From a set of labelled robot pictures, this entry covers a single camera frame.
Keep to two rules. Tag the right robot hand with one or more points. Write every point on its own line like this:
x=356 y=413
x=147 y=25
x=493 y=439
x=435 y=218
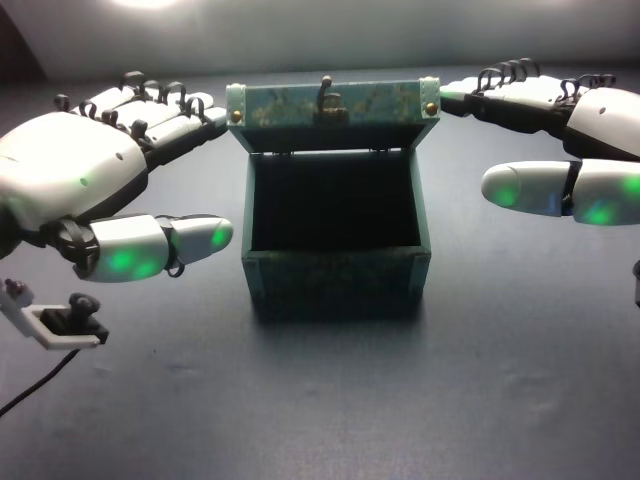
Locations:
x=605 y=120

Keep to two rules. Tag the grey table cloth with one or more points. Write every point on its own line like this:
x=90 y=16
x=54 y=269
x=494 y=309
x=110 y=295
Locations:
x=320 y=400

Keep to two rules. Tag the teal floral hinged box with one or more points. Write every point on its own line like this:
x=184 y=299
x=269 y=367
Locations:
x=330 y=280

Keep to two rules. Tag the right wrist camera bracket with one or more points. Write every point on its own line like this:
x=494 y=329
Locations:
x=636 y=282

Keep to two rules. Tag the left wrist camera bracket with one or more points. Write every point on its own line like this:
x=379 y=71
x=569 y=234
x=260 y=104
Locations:
x=50 y=341

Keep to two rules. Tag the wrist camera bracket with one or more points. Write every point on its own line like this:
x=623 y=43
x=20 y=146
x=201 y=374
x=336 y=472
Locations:
x=50 y=341
x=636 y=282

